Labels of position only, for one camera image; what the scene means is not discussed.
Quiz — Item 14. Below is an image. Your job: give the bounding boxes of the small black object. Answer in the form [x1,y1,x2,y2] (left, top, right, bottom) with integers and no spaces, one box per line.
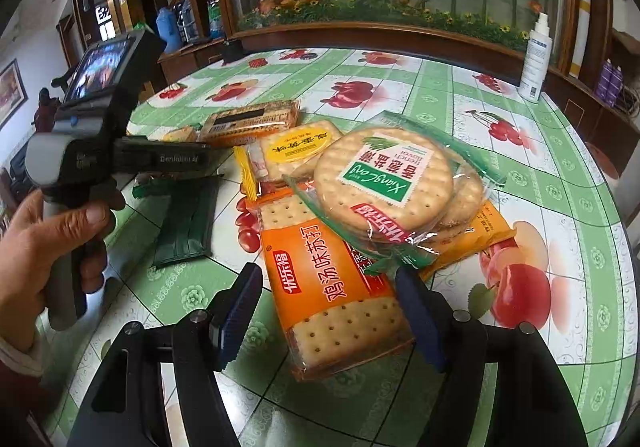
[221,38,245,64]

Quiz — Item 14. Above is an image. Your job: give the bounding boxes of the pack of water bottles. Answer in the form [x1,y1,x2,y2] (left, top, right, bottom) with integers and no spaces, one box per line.
[172,0,202,44]

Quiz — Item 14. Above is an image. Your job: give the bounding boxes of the person's left hand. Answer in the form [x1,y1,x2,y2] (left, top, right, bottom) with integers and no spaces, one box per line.
[0,187,127,354]

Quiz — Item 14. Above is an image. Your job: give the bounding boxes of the framed wall picture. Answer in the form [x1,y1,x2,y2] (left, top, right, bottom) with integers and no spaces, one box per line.
[0,58,27,129]

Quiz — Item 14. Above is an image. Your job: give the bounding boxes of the green white packet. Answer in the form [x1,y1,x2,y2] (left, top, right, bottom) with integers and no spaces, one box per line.
[206,0,224,39]

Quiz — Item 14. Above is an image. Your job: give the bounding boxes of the fruit print green tablecloth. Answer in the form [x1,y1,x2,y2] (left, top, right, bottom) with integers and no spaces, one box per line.
[45,47,632,447]

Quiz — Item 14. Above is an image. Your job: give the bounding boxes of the person's left forearm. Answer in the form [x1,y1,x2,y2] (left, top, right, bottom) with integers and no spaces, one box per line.
[0,333,56,447]

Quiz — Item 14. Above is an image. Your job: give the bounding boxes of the long cracker packet black barcode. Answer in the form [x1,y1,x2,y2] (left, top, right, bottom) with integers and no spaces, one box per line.
[199,100,302,149]

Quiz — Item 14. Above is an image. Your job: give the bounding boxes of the yellow white tall box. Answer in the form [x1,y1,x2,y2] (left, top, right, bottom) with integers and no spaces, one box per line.
[574,0,594,79]

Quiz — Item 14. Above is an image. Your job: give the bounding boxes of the long orange cracker packet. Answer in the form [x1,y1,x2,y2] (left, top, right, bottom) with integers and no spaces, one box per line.
[256,191,417,382]

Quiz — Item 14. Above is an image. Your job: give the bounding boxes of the small clear cracker packet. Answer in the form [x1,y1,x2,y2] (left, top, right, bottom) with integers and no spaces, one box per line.
[161,126,202,144]

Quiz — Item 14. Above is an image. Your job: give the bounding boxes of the dark green snack packet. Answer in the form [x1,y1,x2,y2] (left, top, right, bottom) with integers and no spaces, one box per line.
[134,176,223,271]

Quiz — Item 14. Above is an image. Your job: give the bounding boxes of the yellow label cracker packet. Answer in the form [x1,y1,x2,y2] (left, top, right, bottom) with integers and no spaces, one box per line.
[234,126,347,203]

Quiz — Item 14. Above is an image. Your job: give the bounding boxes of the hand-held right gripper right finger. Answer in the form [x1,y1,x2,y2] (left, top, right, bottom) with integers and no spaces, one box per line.
[395,267,588,447]

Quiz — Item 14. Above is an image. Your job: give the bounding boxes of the round cracker packet green label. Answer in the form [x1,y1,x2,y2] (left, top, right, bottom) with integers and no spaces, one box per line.
[282,111,507,269]

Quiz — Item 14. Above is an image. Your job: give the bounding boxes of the blue plastic bottle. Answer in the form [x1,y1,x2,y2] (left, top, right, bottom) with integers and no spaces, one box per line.
[156,7,184,54]

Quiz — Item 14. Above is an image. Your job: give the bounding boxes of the white spray bottle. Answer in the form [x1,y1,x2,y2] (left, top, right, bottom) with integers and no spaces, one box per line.
[517,12,554,103]

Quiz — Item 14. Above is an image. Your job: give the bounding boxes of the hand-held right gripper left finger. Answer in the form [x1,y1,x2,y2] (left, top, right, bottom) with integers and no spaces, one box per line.
[65,262,264,447]

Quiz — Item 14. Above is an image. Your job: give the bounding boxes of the purple bottles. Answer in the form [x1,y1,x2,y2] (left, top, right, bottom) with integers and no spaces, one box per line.
[596,58,624,106]

